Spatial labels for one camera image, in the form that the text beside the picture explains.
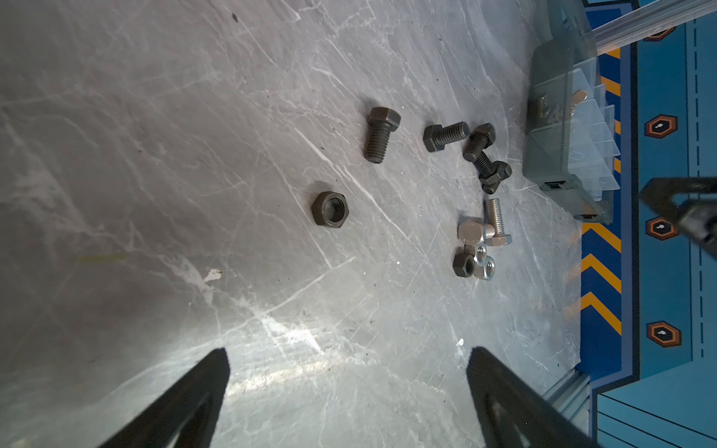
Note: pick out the black bolt cluster middle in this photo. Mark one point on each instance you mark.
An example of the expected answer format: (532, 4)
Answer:
(483, 164)

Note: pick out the black nut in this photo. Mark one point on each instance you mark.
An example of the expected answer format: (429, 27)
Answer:
(330, 209)
(464, 265)

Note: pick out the silver bolt long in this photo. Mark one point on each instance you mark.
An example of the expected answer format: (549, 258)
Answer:
(493, 210)

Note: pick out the right aluminium corner post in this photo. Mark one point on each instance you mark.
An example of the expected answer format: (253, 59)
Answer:
(651, 19)

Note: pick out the black bolt top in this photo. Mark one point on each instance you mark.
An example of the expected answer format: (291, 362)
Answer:
(436, 137)

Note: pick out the black bolt cluster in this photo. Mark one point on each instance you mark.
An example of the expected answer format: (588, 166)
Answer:
(500, 171)
(483, 164)

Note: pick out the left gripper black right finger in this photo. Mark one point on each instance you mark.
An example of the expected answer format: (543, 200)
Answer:
(511, 413)

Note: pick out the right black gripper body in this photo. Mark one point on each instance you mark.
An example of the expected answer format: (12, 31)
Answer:
(688, 203)

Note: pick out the grey compartment organizer box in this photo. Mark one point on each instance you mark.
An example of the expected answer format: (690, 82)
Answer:
(571, 142)

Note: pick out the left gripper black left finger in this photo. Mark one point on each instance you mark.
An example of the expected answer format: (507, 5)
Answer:
(186, 415)

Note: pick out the black nut bottom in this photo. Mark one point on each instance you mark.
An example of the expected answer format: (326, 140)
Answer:
(464, 265)

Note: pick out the black bolt cluster right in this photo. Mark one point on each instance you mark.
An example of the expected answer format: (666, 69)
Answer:
(500, 171)

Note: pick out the black bolt apart left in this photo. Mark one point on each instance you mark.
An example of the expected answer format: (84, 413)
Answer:
(382, 122)

